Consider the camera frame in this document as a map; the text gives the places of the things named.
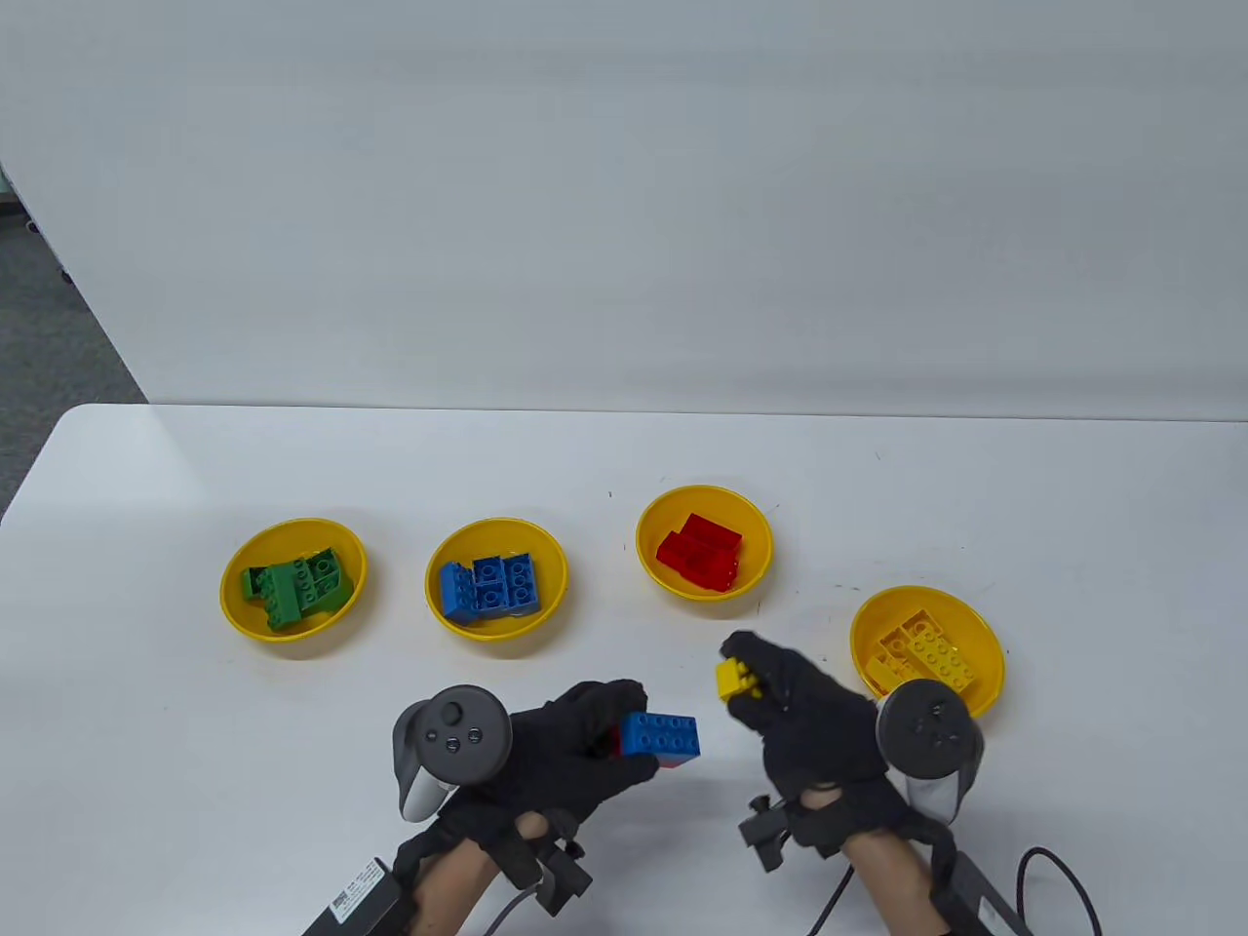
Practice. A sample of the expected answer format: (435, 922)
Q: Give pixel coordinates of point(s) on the person's left hand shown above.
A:
(556, 760)

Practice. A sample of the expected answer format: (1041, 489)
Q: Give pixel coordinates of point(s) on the person's right hand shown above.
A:
(819, 741)

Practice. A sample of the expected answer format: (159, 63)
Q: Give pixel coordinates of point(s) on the grey handheld controller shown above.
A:
(926, 726)
(458, 731)

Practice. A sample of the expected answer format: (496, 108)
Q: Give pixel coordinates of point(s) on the yellow small toy brick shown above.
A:
(919, 624)
(892, 643)
(731, 681)

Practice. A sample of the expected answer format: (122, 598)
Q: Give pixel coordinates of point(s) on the blue small toy brick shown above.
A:
(489, 571)
(492, 600)

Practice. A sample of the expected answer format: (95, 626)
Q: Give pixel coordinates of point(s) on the red small toy brick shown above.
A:
(729, 575)
(673, 553)
(700, 570)

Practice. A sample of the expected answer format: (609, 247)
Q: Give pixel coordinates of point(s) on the person's left forearm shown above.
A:
(448, 897)

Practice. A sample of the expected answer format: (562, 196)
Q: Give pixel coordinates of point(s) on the person's right forearm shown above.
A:
(892, 887)

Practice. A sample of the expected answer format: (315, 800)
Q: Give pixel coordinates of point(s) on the yellow plastic bowl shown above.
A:
(668, 507)
(292, 536)
(497, 536)
(960, 609)

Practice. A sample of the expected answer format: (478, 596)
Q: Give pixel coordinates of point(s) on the black wrist sensor box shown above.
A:
(356, 907)
(980, 902)

